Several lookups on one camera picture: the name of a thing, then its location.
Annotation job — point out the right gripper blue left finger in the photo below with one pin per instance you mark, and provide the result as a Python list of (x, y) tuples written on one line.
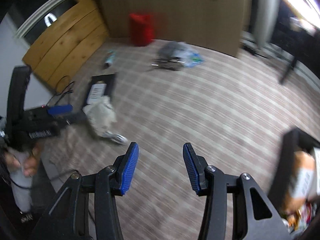
[(125, 167)]

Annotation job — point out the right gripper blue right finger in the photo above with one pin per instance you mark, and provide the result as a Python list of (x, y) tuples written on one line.
[(196, 166)]

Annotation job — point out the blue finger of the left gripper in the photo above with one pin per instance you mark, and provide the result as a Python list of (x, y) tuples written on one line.
[(60, 109)]

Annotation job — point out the blue white blister card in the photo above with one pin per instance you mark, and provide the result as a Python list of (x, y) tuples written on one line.
[(191, 59)]

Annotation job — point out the person hand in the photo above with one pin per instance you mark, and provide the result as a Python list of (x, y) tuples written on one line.
[(31, 164)]

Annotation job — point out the white crumpled tissue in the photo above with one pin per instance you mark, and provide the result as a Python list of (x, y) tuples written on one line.
[(101, 116)]

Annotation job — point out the black storage box left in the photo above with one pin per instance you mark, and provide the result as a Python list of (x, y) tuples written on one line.
[(99, 86)]

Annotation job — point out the black storage box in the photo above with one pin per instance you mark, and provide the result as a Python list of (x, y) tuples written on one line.
[(99, 86), (291, 142)]

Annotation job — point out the pine wood board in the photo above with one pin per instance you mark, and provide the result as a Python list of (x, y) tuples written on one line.
[(67, 44)]

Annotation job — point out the fruit pattern cream tube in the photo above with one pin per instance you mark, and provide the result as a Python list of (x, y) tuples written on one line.
[(109, 59)]

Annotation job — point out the black storage box right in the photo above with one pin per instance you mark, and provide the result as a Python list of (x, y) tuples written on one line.
[(291, 142)]

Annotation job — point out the metal key bunch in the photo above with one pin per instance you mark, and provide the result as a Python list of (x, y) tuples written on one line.
[(174, 64)]

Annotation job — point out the orange white tissue pack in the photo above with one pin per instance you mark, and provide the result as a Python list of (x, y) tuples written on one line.
[(299, 182)]

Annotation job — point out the red cloth pouch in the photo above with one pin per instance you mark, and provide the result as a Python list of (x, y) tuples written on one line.
[(141, 29)]

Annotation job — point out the grey foil sachet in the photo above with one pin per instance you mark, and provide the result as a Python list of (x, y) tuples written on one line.
[(175, 50)]

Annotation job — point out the beige wooden cabinet panel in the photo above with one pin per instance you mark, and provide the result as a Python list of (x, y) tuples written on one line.
[(213, 24)]

